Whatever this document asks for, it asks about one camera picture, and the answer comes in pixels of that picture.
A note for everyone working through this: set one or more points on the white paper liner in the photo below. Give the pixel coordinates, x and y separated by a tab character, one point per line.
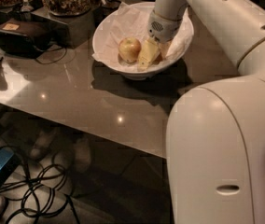
129	22

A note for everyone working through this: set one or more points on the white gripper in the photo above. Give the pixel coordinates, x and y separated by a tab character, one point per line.
164	29

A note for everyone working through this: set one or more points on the yellow-red apple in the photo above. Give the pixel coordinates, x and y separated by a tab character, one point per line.
129	49
158	60

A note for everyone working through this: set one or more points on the metal serving spoon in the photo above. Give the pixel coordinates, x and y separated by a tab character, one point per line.
26	7

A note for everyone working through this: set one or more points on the small dark cup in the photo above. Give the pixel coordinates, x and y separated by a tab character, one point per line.
110	7

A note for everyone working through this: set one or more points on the dark stand box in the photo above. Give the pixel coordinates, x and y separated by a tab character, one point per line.
69	32

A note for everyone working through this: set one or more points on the black VR headset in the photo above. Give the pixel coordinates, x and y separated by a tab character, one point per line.
27	39

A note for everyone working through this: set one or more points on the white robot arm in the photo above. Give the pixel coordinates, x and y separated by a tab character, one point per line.
215	138

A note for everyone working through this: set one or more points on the white ceramic bowl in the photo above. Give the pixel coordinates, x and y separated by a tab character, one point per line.
107	34

